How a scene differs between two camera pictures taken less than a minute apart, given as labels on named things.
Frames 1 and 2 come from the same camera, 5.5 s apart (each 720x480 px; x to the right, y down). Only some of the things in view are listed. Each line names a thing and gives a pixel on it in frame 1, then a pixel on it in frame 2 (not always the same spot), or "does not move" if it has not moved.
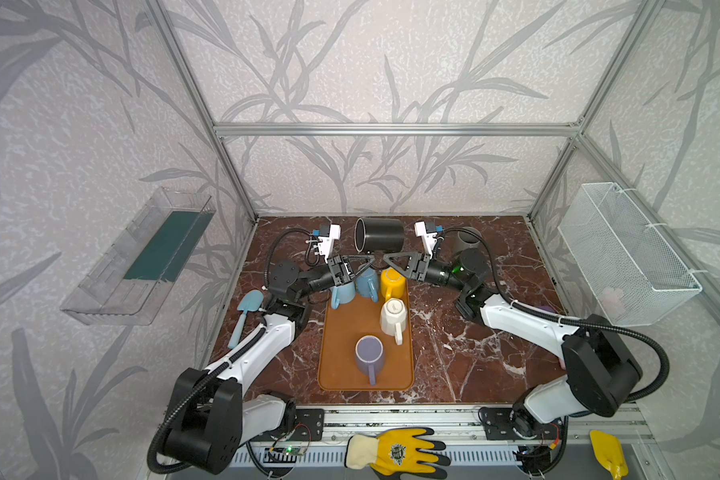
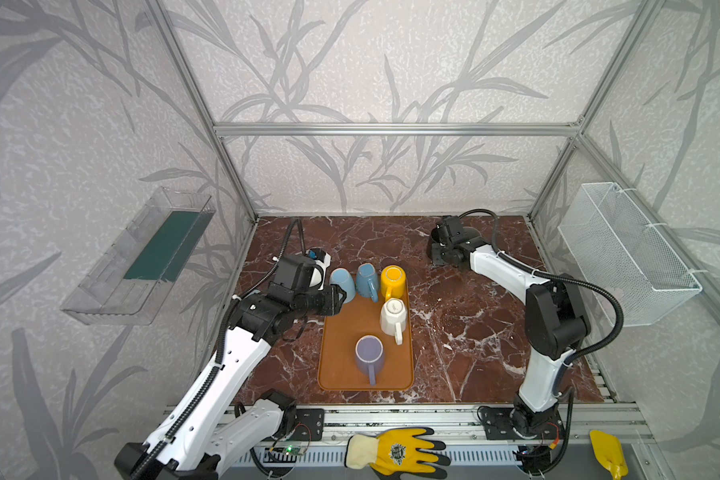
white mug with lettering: x=393 y=319 does not move
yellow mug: x=392 y=284 does not move
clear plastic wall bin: x=131 y=283 does not move
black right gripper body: x=421 y=267 → x=438 y=254
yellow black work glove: x=395 y=451 does not move
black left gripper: x=341 y=270 → x=330 y=299
